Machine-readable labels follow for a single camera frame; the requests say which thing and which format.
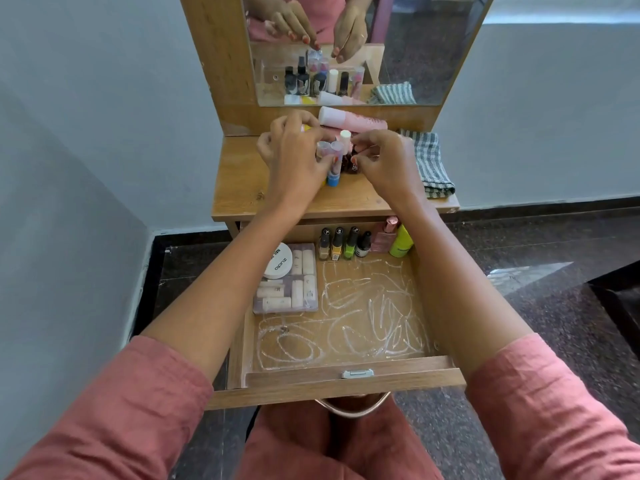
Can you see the yellow nail polish bottle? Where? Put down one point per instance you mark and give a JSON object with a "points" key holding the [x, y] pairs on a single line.
{"points": [[337, 252]]}

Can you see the lime green bottle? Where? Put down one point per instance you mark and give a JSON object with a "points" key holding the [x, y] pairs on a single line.
{"points": [[400, 242]]}

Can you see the clear box of beige tubes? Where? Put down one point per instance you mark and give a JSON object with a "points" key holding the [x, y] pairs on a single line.
{"points": [[300, 294]]}

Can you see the person's left forearm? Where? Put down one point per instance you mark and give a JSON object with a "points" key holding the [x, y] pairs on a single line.
{"points": [[220, 299]]}

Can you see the wooden drawer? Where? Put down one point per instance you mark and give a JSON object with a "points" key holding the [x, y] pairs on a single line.
{"points": [[310, 389]]}

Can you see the dressing table mirror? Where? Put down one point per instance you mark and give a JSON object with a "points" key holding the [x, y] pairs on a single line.
{"points": [[425, 49]]}

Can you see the lilac cap tube yellow base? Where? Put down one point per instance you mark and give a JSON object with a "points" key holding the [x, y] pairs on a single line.
{"points": [[322, 148]]}

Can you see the person's right pink sleeve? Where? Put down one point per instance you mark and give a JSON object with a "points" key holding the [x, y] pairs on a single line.
{"points": [[555, 419]]}

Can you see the person's legs pink trousers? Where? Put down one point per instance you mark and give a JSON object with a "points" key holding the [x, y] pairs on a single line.
{"points": [[300, 444]]}

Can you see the wooden dressing table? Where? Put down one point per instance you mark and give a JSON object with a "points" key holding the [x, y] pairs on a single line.
{"points": [[240, 189]]}

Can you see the pink tube white cap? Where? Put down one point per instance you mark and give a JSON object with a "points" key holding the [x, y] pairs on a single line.
{"points": [[350, 118]]}

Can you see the pink perfume bottle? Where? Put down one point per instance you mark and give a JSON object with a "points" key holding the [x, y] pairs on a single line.
{"points": [[384, 239]]}

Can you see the white round jar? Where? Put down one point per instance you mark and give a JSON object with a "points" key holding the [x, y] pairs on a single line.
{"points": [[280, 264]]}

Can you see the person's right hand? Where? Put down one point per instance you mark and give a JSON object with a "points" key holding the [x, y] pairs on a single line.
{"points": [[395, 164]]}

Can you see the black furniture base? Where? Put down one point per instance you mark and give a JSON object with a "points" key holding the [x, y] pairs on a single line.
{"points": [[620, 304]]}

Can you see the person's right forearm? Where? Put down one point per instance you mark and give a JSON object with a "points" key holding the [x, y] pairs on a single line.
{"points": [[465, 294]]}

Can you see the green nail polish bottle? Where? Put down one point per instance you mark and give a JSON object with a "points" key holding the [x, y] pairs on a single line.
{"points": [[349, 250]]}

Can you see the white label nail polish bottle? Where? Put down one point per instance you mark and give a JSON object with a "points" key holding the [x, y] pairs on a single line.
{"points": [[363, 249]]}

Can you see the pink tube yellow print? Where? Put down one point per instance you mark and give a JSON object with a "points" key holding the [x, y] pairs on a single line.
{"points": [[306, 127]]}

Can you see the person's left hand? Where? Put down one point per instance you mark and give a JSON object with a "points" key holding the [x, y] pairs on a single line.
{"points": [[295, 164]]}

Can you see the green striped cloth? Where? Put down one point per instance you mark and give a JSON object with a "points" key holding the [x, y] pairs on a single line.
{"points": [[432, 164]]}

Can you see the person's left pink sleeve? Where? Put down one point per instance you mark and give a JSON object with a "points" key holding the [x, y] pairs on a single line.
{"points": [[110, 419]]}

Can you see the beige nail polish bottle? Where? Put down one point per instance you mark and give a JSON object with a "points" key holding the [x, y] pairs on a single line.
{"points": [[324, 252]]}

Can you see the person's pink sleeve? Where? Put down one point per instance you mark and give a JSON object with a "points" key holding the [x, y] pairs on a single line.
{"points": [[110, 419], [555, 419]]}

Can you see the lilac cap tube blue base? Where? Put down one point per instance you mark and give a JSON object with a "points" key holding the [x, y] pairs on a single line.
{"points": [[334, 177]]}

